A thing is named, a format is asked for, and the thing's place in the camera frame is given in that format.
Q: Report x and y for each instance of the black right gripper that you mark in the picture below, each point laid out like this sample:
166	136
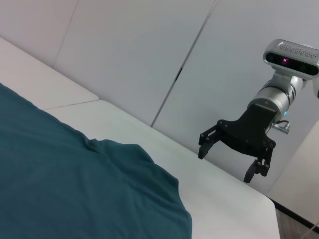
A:
249	132

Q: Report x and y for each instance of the teal blue shirt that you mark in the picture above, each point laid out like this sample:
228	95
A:
74	186

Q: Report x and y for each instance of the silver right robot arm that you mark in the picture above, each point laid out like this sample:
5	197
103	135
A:
274	97

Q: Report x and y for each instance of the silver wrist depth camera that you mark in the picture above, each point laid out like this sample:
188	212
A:
289	59

